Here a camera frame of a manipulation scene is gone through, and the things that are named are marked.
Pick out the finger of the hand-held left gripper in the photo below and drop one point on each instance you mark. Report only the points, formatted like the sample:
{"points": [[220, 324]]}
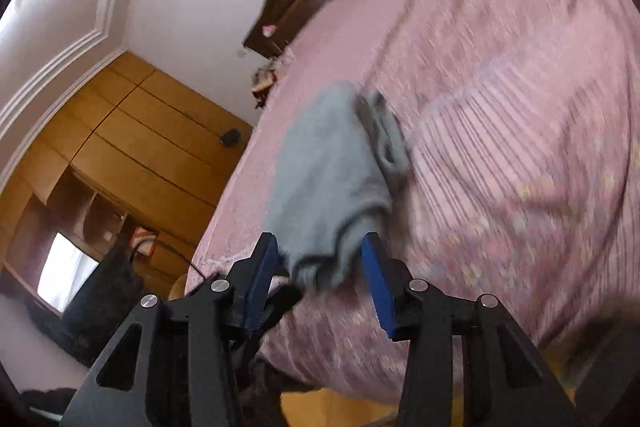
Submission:
{"points": [[282, 302]]}

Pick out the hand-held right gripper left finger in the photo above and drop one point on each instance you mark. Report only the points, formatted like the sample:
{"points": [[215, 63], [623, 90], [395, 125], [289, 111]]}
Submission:
{"points": [[262, 277]]}

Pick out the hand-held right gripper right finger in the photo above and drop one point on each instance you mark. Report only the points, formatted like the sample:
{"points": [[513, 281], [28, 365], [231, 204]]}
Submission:
{"points": [[377, 287]]}

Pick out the grey pants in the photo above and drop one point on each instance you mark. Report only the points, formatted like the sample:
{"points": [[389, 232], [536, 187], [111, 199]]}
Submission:
{"points": [[325, 177]]}

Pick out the person's left forearm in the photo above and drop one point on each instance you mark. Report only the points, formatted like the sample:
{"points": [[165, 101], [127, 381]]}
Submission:
{"points": [[105, 297]]}

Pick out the person's dark fuzzy clothing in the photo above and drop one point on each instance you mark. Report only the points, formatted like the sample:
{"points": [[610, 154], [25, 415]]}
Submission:
{"points": [[280, 387]]}

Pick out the red box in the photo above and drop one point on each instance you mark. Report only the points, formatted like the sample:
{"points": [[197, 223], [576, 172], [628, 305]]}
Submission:
{"points": [[145, 241]]}

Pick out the small black device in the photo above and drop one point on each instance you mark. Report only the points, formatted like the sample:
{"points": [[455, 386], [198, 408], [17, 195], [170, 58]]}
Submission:
{"points": [[230, 137]]}

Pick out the wooden wardrobe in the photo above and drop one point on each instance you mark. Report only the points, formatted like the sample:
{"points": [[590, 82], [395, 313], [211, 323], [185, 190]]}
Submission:
{"points": [[150, 132]]}

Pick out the pile of clothes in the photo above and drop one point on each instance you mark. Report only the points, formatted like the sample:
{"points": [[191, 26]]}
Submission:
{"points": [[262, 82]]}

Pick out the bright white panel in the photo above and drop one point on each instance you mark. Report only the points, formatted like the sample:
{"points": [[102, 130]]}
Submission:
{"points": [[65, 274]]}

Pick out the pink floral bedspread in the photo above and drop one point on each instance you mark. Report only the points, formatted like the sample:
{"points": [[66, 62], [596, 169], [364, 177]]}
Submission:
{"points": [[500, 107]]}

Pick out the small pink cloth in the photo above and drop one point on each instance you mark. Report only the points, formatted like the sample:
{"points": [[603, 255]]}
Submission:
{"points": [[269, 29]]}

